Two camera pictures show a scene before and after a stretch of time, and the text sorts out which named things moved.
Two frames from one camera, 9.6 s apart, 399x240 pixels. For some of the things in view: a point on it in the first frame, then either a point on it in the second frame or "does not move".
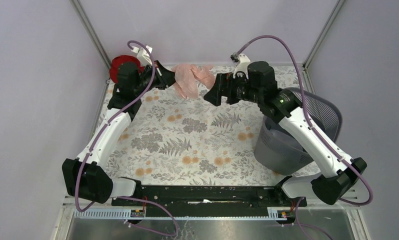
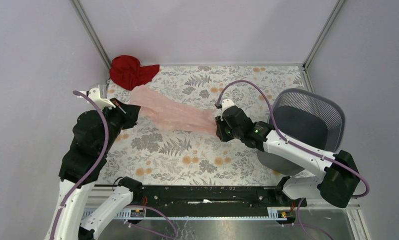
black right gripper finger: (214, 96) → (223, 131)
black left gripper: (165, 77) → (130, 112)
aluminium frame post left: (80, 11) does not move
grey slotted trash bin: (277, 149) does not move
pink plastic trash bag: (188, 77) → (163, 110)
